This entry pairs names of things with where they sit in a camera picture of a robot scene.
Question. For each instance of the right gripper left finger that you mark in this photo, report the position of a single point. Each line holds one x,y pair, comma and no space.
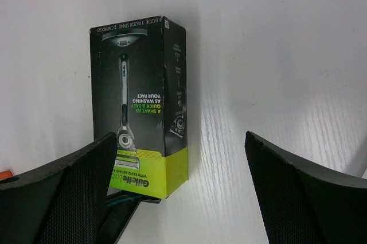
61,201

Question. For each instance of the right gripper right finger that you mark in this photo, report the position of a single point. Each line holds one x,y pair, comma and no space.
303,202

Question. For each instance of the black green razor box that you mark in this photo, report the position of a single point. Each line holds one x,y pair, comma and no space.
138,87

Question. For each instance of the orange razor box near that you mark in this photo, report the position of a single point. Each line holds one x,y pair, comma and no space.
5,175

